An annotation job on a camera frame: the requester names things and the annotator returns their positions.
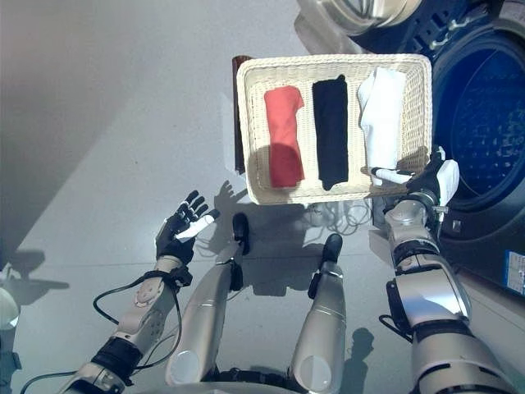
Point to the red cloth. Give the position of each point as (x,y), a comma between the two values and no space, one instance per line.
(283,135)

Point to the left silver robot leg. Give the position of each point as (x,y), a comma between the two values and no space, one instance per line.
(205,312)

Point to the silver robot torso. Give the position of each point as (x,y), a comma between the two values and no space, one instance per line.
(246,389)

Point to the white wicker basket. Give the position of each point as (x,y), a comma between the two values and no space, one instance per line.
(254,123)

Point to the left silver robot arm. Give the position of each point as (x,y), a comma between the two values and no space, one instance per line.
(143,312)

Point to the right silver robot leg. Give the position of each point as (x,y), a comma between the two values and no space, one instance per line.
(324,320)

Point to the white cloth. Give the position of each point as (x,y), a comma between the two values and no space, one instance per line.
(383,119)

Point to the round glass washer door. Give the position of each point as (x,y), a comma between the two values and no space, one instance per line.
(361,16)

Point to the white rounded device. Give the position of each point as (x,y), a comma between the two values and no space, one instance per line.
(7,308)

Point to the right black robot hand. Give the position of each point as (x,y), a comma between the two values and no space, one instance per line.
(447,180)

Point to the dark brown wooden stool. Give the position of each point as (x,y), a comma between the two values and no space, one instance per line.
(238,123)

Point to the black cloth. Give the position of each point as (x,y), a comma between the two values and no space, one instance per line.
(331,131)

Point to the dark grey washing machine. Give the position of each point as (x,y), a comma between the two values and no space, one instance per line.
(484,123)

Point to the silver robot leg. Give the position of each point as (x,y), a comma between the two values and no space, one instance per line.
(205,312)
(324,320)

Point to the blue energy label sticker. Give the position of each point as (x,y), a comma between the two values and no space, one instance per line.
(514,271)

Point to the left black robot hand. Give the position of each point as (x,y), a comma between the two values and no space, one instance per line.
(176,242)

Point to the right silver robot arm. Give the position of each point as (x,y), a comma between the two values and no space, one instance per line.
(435,295)

